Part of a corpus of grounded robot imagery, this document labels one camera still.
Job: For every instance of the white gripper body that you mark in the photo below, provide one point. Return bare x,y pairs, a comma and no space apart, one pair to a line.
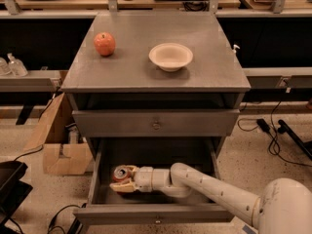
143,178

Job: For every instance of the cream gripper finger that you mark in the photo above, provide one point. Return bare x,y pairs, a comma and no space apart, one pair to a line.
124,186
131,171

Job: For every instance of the red coke can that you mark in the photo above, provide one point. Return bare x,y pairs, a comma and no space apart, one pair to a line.
121,173

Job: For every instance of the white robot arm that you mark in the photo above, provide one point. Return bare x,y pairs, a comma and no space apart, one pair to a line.
284,207

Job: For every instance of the open middle drawer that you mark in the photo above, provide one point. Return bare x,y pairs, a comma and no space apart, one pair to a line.
108,207

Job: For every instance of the closed top drawer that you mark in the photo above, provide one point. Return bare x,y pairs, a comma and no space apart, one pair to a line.
156,123

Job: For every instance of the grey drawer cabinet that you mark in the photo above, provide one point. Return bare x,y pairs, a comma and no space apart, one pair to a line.
128,79

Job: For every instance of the brown cardboard box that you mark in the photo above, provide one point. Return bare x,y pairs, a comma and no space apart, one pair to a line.
64,152

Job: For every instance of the black bin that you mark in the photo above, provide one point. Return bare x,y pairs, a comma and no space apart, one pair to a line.
12,190

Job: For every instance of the white bowl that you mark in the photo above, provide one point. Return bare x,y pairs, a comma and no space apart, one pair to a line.
170,57

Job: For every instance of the red apple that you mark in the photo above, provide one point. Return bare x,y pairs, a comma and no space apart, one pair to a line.
105,44

